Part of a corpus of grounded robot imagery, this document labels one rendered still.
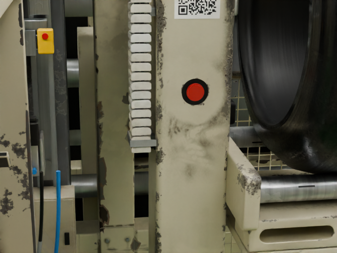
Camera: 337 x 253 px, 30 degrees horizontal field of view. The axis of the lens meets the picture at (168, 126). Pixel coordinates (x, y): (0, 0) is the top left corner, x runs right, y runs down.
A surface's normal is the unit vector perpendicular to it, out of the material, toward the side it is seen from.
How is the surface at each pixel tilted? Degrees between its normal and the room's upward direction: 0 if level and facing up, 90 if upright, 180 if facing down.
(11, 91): 90
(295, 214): 0
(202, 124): 90
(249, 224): 90
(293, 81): 49
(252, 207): 90
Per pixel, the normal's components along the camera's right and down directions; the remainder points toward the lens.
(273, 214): 0.01, -0.95
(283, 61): 0.14, -0.22
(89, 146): 0.15, 0.38
